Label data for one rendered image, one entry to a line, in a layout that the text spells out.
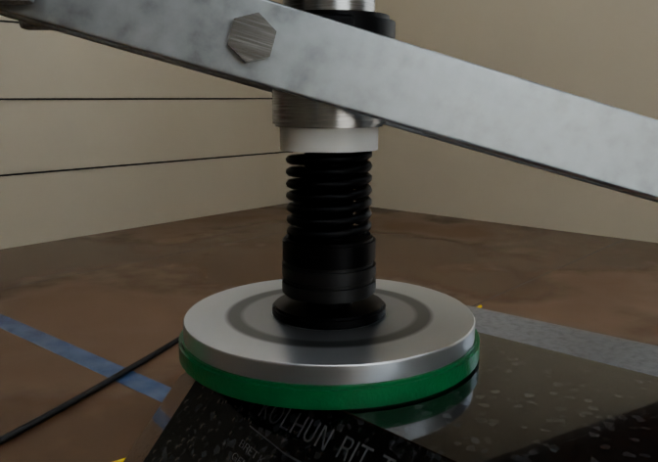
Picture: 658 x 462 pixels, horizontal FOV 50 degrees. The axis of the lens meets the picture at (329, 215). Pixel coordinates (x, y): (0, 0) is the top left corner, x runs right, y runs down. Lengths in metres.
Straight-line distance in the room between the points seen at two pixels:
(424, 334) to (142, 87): 5.29
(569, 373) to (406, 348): 0.12
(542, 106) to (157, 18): 0.25
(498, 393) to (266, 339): 0.15
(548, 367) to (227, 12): 0.32
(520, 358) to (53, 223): 4.96
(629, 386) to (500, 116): 0.19
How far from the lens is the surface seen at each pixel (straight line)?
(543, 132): 0.48
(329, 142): 0.47
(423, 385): 0.45
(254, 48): 0.43
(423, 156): 6.19
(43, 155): 5.29
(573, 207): 5.61
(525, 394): 0.47
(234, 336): 0.48
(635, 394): 0.50
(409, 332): 0.49
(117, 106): 5.57
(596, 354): 0.56
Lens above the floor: 1.01
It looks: 10 degrees down
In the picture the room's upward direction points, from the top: straight up
